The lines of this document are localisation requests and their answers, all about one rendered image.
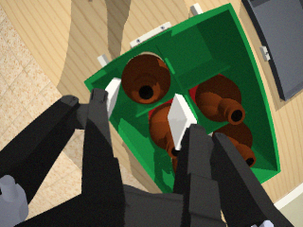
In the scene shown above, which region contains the dark grey rectangular tray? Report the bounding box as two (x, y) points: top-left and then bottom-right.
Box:
(241, 0), (303, 101)

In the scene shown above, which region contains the green plastic bottle crate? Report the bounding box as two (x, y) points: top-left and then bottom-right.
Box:
(84, 3), (281, 193)

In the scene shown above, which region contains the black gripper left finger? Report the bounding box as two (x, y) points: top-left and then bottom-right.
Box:
(0, 78), (135, 227)

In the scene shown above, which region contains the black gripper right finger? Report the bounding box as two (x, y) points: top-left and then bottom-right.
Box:
(168, 94), (294, 227)

